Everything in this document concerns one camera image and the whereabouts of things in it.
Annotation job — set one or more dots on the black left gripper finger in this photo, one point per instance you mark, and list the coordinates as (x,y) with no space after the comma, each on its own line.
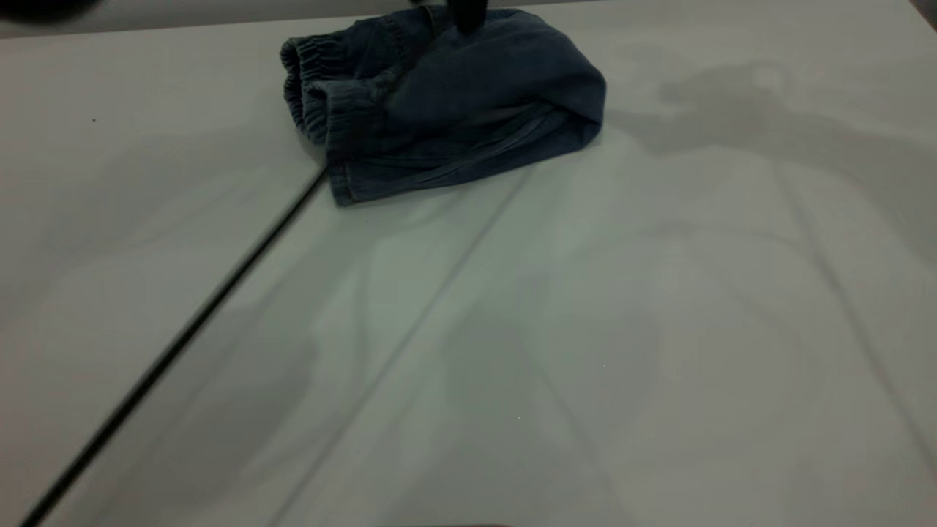
(465,15)

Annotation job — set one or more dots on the blue denim printed shorts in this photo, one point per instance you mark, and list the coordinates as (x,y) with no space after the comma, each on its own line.
(476,88)

